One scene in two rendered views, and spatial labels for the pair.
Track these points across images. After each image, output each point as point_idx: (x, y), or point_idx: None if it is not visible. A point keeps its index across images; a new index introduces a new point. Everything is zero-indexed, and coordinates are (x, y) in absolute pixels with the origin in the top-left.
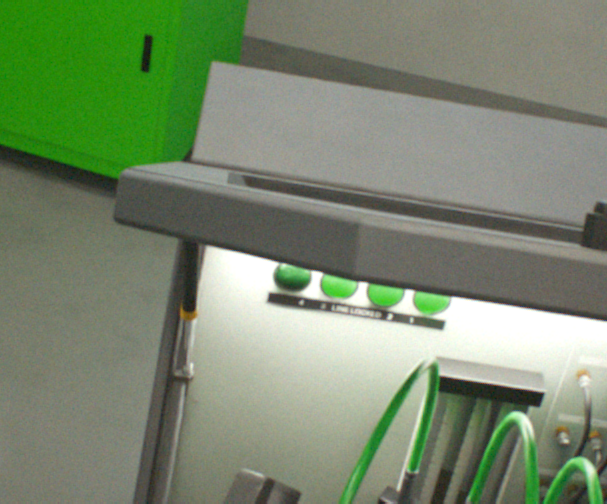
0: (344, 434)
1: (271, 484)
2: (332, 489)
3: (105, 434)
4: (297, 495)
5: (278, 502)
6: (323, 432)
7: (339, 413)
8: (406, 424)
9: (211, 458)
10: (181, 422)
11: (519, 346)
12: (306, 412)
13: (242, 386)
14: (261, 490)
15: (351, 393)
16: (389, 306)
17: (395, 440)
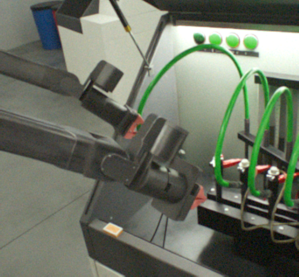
0: (232, 111)
1: (104, 63)
2: (233, 137)
3: None
4: (116, 69)
5: (106, 70)
6: (225, 110)
7: (229, 101)
8: (254, 106)
9: (190, 122)
10: (178, 106)
11: (292, 62)
12: (217, 100)
13: (193, 89)
14: (98, 63)
15: (231, 91)
16: (235, 47)
17: (251, 113)
